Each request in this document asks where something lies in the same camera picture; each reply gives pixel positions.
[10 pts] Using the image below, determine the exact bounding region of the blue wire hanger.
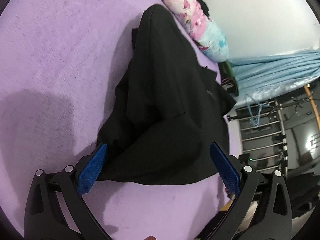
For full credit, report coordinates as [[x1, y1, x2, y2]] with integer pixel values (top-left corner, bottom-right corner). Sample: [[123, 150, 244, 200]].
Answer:
[[245, 94, 271, 128]]

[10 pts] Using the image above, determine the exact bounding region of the light blue curtain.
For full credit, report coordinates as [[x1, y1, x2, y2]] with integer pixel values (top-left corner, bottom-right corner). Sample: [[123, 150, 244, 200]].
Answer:
[[230, 49, 319, 107]]

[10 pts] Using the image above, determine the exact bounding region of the metal window railing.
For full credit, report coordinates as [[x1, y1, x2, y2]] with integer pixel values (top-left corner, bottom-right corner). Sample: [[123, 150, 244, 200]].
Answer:
[[227, 99, 288, 177]]

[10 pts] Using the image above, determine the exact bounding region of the black jacket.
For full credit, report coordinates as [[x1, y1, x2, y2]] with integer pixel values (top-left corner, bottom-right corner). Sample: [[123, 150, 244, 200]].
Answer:
[[98, 4, 235, 185]]

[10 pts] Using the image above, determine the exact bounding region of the black garment on quilt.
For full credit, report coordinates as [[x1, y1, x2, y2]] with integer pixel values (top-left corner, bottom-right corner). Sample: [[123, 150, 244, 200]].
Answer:
[[197, 0, 210, 17]]

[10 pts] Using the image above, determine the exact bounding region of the floral rolled quilt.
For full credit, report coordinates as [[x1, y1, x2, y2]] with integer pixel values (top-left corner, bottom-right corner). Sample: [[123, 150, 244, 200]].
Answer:
[[162, 0, 229, 62]]

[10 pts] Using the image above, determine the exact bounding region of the purple bed sheet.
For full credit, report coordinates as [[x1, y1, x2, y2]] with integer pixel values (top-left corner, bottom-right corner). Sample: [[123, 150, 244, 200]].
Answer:
[[1, 0, 228, 239]]

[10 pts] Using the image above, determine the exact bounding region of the green cloth on stand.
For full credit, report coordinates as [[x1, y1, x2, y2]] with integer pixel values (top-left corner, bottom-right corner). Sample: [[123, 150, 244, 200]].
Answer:
[[218, 61, 239, 97]]

